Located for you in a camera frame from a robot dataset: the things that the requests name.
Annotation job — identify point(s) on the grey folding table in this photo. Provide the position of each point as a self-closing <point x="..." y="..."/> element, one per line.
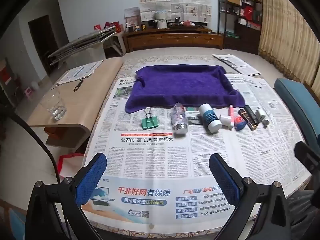
<point x="82" y="42"/>

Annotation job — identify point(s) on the white paper sheet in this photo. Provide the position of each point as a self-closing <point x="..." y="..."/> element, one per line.
<point x="80" y="71"/>

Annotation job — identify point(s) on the dark bookshelf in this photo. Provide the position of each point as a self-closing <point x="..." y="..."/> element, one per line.
<point x="250" y="37"/>

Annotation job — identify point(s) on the brown labelled lighter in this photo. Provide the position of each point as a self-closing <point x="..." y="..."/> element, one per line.
<point x="247" y="121"/>

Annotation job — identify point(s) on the red gift box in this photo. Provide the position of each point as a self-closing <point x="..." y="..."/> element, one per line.
<point x="114" y="27"/>

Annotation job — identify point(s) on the beige side table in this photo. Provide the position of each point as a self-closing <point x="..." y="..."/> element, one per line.
<point x="87" y="100"/>

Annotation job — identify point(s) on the black lighter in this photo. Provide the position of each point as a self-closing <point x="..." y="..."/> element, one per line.
<point x="252" y="113"/>

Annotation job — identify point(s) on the folded newspaper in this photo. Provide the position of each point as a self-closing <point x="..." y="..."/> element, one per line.
<point x="237" y="63"/>

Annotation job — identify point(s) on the small white tape roll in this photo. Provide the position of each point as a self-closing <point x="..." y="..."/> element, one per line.
<point x="226" y="120"/>

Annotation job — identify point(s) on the dark pen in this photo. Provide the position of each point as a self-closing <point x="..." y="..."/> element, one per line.
<point x="78" y="85"/>

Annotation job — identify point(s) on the red and blue small container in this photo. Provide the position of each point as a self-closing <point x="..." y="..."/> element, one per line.
<point x="240" y="123"/>

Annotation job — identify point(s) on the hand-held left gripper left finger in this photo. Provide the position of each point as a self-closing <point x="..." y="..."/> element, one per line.
<point x="90" y="180"/>

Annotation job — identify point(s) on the wall newspaper sheets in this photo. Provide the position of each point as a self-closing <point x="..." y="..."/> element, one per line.
<point x="190" y="7"/>

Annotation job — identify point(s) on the newspaper with blue advert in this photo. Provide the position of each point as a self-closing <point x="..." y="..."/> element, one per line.
<point x="155" y="160"/>

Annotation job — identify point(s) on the spread newspaper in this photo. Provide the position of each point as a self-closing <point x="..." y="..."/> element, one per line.
<point x="272" y="142"/>

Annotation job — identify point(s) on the pink plastic stool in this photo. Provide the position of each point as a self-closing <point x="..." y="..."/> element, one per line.
<point x="28" y="92"/>

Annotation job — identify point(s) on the beige curtain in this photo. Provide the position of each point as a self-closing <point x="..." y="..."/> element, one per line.
<point x="287" y="30"/>

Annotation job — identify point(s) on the person's grey trousers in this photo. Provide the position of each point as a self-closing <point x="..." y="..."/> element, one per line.
<point x="300" y="210"/>

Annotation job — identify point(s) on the purple towel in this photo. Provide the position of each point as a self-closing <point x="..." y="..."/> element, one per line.
<point x="182" y="87"/>

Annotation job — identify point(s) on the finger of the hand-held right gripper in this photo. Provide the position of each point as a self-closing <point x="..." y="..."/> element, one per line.
<point x="306" y="155"/>

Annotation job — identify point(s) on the white charger plug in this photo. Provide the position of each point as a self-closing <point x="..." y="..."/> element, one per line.
<point x="260" y="115"/>

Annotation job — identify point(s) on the wooden television cabinet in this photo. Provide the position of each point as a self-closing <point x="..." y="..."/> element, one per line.
<point x="175" y="40"/>

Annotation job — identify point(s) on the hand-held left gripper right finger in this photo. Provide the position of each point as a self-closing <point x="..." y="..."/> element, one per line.
<point x="225" y="180"/>

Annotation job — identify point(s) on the white vase with bouquet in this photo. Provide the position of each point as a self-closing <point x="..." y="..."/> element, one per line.
<point x="160" y="20"/>

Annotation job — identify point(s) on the white low stand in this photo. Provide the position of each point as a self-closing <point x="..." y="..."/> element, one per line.
<point x="95" y="51"/>

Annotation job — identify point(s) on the pink printed poster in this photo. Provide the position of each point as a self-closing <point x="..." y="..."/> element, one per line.
<point x="132" y="16"/>

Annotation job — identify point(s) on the small red card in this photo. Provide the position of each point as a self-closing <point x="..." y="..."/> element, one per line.
<point x="97" y="27"/>

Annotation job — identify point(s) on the pink tube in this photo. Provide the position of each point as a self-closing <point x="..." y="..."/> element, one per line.
<point x="231" y="111"/>

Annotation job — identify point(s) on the dark tea tray set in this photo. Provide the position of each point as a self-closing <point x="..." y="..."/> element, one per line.
<point x="180" y="23"/>

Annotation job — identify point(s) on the green binder clip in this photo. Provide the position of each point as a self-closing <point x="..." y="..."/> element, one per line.
<point x="149" y="124"/>

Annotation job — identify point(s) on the small grey cap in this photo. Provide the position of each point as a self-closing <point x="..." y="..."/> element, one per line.
<point x="265" y="123"/>

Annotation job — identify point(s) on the glass tumbler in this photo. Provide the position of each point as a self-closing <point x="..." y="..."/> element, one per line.
<point x="53" y="105"/>

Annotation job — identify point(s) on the dark cabinet with red paper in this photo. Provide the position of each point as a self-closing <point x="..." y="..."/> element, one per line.
<point x="7" y="77"/>

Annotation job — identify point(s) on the white and teal bottle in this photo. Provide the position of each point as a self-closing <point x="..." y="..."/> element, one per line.
<point x="209" y="117"/>

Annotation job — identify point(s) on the teal cushioned chair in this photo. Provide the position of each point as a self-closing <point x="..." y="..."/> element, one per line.
<point x="17" y="222"/>
<point x="297" y="97"/>

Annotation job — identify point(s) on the dark doorway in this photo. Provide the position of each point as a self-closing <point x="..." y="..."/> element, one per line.
<point x="47" y="42"/>

